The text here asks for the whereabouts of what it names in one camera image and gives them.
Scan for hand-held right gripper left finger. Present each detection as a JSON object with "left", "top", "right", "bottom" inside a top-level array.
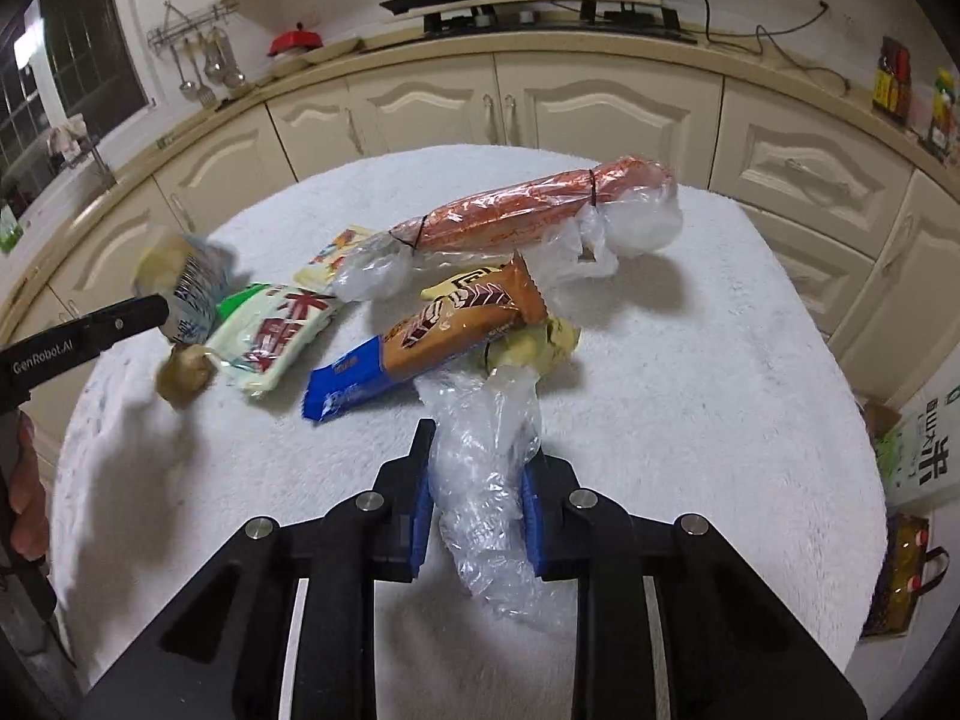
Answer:
[{"left": 75, "top": 418, "right": 437, "bottom": 720}]

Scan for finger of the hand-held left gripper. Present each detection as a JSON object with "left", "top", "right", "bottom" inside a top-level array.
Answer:
[{"left": 73, "top": 294, "right": 172, "bottom": 361}]

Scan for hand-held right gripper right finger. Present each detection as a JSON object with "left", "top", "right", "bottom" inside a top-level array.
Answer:
[{"left": 521, "top": 454, "right": 871, "bottom": 720}]

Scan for blue white wrapper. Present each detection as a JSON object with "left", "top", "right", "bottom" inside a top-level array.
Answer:
[{"left": 133, "top": 231, "right": 237, "bottom": 342}]

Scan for brown paper ball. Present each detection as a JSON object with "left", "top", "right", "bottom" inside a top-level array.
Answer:
[{"left": 155, "top": 345, "right": 218, "bottom": 412}]

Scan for green white packet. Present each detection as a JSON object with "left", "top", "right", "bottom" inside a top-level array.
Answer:
[{"left": 206, "top": 283, "right": 338, "bottom": 398}]

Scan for yellow wrapper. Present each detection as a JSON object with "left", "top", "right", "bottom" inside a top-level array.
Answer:
[{"left": 480, "top": 315, "right": 582, "bottom": 377}]

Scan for brown blue snack wrapper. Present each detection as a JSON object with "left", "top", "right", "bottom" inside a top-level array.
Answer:
[{"left": 302, "top": 255, "right": 552, "bottom": 425}]

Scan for yellow white packet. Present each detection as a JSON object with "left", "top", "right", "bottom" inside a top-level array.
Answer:
[{"left": 292, "top": 225, "right": 376, "bottom": 290}]

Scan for small clear plastic bag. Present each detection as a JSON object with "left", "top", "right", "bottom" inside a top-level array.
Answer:
[{"left": 330, "top": 235, "right": 421, "bottom": 303}]

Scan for white translucent plastic bag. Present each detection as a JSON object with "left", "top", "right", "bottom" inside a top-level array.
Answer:
[{"left": 525, "top": 184, "right": 685, "bottom": 290}]

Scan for long orange packet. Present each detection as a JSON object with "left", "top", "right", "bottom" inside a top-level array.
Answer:
[{"left": 390, "top": 155, "right": 676, "bottom": 252}]

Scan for person's left hand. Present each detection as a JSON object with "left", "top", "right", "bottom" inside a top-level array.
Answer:
[{"left": 13, "top": 416, "right": 52, "bottom": 578}]

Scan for white towel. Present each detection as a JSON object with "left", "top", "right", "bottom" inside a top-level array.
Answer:
[{"left": 49, "top": 144, "right": 890, "bottom": 720}]

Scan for window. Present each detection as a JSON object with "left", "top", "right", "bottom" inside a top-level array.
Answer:
[{"left": 0, "top": 0, "right": 151, "bottom": 188}]

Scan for red kitchen container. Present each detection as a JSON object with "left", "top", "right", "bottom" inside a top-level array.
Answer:
[{"left": 270, "top": 26, "right": 325, "bottom": 59}]

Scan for white bowl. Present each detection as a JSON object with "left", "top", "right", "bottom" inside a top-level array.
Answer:
[{"left": 304, "top": 37, "right": 367, "bottom": 67}]

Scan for cardboard box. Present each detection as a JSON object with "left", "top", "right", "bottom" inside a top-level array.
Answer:
[{"left": 855, "top": 397, "right": 905, "bottom": 466}]

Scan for white green printed bag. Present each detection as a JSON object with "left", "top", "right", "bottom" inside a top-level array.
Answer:
[{"left": 874, "top": 382, "right": 960, "bottom": 507}]

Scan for wooden board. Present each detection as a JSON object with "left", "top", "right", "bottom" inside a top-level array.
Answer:
[{"left": 382, "top": 0, "right": 680, "bottom": 25}]

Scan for cream lower cabinets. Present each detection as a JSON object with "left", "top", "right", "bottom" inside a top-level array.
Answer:
[{"left": 0, "top": 52, "right": 960, "bottom": 421}]

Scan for black gas stove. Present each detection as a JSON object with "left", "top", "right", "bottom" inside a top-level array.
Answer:
[{"left": 420, "top": 0, "right": 698, "bottom": 44}]

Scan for group of condiment bottles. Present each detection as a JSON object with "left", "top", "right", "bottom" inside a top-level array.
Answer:
[{"left": 870, "top": 36, "right": 960, "bottom": 162}]

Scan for metal wall utensil rack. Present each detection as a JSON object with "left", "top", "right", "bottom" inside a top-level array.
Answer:
[{"left": 146, "top": 4, "right": 241, "bottom": 53}]

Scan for black power cable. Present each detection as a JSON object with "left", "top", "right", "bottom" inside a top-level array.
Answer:
[{"left": 660, "top": 0, "right": 852, "bottom": 97}]

